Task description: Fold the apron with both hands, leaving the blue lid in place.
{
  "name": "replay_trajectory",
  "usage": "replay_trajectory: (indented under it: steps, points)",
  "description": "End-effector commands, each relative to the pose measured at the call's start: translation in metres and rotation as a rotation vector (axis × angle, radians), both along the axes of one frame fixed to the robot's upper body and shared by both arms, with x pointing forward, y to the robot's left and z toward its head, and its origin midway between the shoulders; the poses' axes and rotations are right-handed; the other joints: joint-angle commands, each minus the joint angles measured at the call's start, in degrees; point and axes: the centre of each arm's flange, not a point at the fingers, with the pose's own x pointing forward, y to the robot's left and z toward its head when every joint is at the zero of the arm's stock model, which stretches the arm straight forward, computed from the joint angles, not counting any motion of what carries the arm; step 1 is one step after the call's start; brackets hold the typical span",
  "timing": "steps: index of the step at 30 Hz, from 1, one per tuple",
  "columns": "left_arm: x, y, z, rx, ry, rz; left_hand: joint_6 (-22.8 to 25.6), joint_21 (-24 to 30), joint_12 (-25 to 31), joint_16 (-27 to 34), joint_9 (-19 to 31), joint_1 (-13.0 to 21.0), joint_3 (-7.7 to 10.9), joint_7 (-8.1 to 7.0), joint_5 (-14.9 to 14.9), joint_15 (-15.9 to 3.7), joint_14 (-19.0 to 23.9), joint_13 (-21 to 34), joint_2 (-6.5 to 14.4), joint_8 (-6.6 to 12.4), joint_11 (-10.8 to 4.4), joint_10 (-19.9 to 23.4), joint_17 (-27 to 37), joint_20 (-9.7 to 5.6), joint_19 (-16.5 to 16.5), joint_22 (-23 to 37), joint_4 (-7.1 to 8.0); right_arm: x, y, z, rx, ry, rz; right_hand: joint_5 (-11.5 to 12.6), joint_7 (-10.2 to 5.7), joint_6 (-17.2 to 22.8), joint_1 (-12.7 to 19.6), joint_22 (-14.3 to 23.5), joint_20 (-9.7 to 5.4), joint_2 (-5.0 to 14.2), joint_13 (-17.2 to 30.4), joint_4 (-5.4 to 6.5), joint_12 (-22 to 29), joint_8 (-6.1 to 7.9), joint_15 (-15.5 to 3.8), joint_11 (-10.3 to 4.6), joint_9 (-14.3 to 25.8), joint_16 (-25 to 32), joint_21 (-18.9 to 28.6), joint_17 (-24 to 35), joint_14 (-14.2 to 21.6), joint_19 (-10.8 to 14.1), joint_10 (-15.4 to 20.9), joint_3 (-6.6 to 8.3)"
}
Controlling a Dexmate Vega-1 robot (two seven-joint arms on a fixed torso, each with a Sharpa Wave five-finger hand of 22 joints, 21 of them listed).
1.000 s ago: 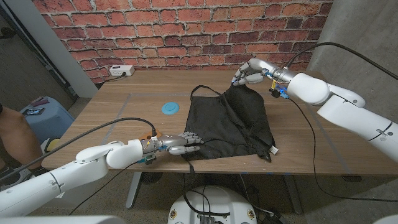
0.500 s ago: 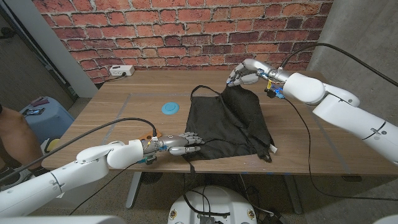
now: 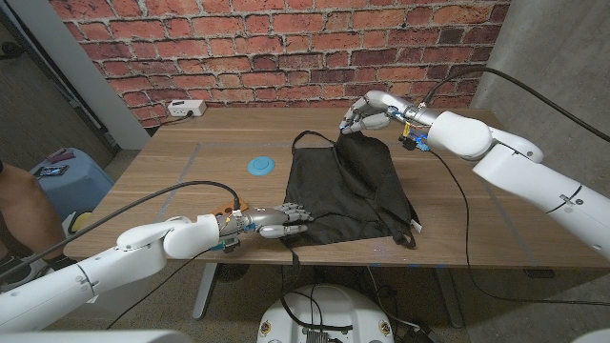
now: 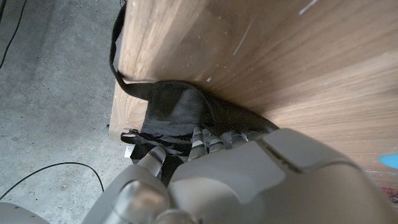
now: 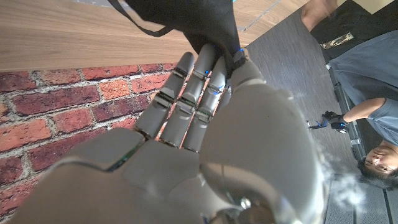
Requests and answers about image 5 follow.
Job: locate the person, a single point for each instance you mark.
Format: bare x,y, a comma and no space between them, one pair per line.
373,68

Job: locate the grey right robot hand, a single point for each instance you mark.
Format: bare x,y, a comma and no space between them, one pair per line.
248,140

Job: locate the bare person forearm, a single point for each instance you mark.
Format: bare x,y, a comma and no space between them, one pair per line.
363,110

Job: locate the brick print backdrop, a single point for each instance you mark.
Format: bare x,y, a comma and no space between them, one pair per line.
46,99

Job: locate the black apron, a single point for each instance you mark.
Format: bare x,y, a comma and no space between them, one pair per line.
192,18

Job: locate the black glove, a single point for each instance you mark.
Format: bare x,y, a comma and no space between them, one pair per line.
334,118

